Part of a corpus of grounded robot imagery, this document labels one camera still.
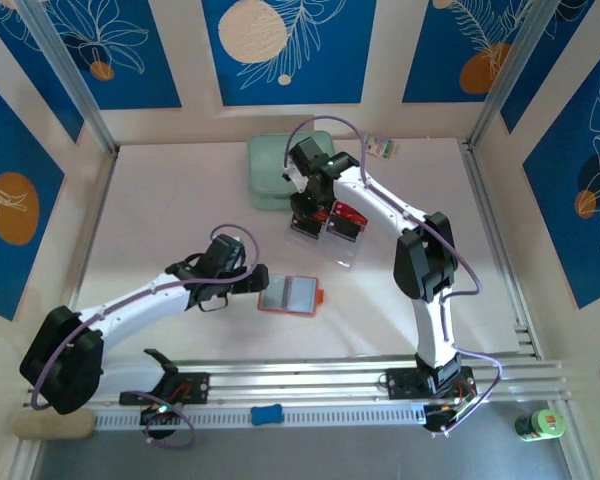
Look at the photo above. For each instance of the orange card holder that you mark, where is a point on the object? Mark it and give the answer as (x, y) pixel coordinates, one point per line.
(300, 295)

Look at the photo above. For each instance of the clear acrylic card stand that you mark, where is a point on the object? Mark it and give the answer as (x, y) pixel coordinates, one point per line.
(342, 252)

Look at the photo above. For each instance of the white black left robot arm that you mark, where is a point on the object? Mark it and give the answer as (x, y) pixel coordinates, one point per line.
(145, 300)

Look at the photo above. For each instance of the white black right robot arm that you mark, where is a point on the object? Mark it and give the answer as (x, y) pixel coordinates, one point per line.
(380, 200)

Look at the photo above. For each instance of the black VIP card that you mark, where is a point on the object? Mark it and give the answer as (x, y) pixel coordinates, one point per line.
(304, 229)
(341, 231)

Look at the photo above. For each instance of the red VIP card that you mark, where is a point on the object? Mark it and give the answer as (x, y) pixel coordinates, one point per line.
(321, 217)
(352, 215)

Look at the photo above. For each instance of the mint green zip pouch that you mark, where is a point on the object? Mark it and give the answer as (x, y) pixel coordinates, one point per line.
(267, 165)

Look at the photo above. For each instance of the small printed packet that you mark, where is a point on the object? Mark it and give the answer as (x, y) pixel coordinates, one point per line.
(382, 148)

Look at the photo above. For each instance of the blue bone-shaped piece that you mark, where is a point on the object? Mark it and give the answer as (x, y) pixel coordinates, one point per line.
(267, 415)

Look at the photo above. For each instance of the beige foam pad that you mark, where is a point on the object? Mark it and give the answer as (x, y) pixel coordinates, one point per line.
(55, 427)

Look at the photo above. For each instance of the green can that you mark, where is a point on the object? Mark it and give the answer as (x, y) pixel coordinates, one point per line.
(545, 425)

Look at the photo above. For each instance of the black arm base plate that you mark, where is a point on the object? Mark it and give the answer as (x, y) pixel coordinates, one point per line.
(197, 387)
(400, 385)

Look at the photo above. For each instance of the aluminium mounting rail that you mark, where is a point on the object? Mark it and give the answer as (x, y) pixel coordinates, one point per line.
(305, 380)

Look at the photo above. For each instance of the aluminium table edge rail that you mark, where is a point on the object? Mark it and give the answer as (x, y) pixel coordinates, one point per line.
(97, 215)
(490, 225)

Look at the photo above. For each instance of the aluminium frame post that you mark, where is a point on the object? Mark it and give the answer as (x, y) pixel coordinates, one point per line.
(510, 70)
(65, 65)

